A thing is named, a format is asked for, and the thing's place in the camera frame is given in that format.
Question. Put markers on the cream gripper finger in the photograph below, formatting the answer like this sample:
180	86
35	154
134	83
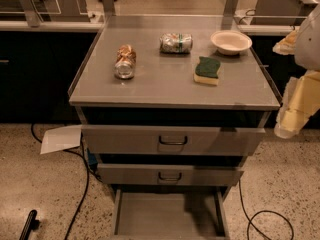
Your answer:
287	45
300	102

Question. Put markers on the orange soda can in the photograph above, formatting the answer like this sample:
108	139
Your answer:
125	63

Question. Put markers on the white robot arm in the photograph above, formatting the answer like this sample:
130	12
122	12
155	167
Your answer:
307	50

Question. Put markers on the green and silver can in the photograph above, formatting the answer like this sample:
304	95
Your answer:
177	43

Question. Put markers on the grey drawer cabinet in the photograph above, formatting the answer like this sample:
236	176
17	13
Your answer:
163	91

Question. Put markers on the bottom drawer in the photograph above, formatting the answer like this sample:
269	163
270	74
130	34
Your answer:
188	214

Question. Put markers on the drawer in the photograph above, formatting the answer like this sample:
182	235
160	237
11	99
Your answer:
171	140
188	214
179	175

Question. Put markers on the middle drawer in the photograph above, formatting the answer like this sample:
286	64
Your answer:
179	175

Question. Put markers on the top drawer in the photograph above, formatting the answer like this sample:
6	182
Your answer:
171	140

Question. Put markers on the white bowl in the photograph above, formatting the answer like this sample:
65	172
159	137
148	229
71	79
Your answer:
229	42

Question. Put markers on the green and yellow sponge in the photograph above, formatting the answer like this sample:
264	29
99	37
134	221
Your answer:
207	70

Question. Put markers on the white paper sheet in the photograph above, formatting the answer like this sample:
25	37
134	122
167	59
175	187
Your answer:
61	138

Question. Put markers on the black bar on floor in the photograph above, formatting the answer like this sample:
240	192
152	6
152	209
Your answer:
31	223

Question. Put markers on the grey post right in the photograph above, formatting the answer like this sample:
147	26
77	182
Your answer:
228	14

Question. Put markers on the grey post left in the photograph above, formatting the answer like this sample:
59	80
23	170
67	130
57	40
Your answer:
30	12

